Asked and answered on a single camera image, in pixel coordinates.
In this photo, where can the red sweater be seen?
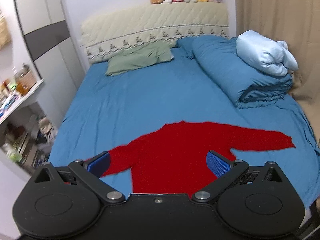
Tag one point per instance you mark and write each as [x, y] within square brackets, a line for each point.
[173, 158]

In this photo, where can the green pillow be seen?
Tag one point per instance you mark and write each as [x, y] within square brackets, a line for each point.
[139, 57]

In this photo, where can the white shelf unit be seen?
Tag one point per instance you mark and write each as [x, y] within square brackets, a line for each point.
[27, 135]

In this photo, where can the beige curtain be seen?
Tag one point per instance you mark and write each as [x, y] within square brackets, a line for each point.
[297, 23]

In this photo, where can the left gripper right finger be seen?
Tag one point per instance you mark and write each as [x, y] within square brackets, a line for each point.
[228, 173]

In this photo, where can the white wardrobe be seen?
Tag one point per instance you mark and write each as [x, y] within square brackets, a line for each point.
[48, 39]

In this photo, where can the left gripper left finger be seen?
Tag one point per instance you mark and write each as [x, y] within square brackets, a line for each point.
[88, 173]

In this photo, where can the cream quilted headboard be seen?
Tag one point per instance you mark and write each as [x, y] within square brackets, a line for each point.
[104, 35]

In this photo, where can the folded blue duvet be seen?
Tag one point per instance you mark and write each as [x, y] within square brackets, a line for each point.
[245, 86]

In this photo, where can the blue bed sheet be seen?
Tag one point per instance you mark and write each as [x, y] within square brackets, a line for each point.
[109, 111]

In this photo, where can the light blue folded blanket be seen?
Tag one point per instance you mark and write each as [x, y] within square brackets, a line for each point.
[266, 55]

